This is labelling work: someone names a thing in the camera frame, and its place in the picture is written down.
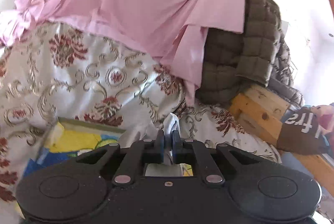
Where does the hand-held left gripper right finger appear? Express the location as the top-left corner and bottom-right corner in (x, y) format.
(171, 130), (262, 186)

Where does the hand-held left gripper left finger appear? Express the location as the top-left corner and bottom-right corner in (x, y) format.
(76, 130), (165, 186)

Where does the white smooth cloth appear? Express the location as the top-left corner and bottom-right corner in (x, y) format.
(162, 113), (181, 164)

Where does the yellow blue picture board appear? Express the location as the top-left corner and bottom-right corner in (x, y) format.
(23, 117), (127, 178)

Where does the brown quilted jacket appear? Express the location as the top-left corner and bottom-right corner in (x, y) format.
(196, 0), (305, 110)

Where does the floral satin blanket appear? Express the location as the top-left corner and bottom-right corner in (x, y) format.
(0, 22), (283, 204)

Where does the brown cloth with white letters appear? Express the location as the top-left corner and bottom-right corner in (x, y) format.
(276, 106), (330, 156)

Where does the pink cloth sheet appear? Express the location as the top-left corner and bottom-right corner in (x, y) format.
(0, 0), (251, 108)

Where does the pile of colourful clothes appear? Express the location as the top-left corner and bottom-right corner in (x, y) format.
(312, 103), (334, 134)

